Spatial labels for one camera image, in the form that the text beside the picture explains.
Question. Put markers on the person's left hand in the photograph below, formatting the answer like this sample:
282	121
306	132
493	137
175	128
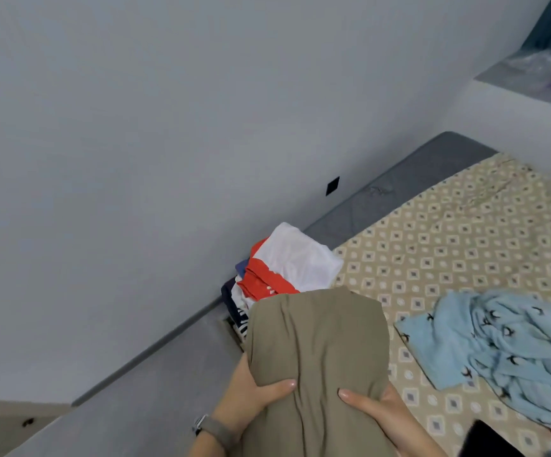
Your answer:
242	400

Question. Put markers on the person's right hand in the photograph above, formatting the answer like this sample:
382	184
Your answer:
394	423

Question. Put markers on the olive green trousers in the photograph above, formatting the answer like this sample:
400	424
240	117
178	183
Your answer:
313	357

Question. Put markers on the navy velvet garment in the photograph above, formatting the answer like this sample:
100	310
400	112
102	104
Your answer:
490	440

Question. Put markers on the navy striped track pants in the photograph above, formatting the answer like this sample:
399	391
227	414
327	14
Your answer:
228	301

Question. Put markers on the light blue fleece pajama pants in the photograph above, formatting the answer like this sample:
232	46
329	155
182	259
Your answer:
504	347

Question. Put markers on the red and white jacket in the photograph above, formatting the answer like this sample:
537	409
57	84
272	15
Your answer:
294	257

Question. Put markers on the bed with patterned beige sheet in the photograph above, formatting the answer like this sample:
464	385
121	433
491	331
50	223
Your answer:
466	223

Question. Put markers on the grey band wristwatch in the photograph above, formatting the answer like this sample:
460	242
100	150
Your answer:
218	431

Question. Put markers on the clear plastic bag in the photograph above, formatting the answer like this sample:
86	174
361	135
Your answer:
533	66

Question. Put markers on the black wall socket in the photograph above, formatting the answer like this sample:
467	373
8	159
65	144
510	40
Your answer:
332	185

